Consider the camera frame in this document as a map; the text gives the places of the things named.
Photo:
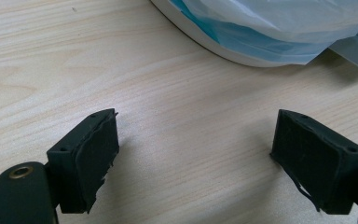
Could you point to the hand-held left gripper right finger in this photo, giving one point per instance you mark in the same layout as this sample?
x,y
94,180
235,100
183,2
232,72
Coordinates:
x,y
317,161

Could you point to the white plastic trash bag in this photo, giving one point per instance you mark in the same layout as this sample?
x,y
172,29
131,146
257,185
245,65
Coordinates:
x,y
276,18

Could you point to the white and blue trash bin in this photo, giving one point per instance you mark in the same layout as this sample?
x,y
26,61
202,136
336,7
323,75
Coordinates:
x,y
199,34

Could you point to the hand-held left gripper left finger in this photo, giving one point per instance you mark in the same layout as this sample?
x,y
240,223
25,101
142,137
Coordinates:
x,y
84,161

